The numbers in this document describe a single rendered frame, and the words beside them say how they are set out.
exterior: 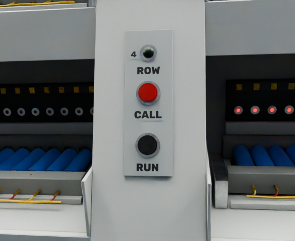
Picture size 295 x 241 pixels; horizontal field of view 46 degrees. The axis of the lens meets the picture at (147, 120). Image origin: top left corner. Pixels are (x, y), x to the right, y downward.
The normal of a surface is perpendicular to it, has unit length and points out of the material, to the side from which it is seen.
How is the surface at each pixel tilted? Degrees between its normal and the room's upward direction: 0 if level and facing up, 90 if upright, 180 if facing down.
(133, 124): 90
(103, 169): 90
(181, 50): 90
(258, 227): 22
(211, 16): 112
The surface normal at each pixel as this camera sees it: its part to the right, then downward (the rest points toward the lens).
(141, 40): -0.13, -0.10
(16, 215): -0.04, -0.96
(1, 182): -0.12, 0.28
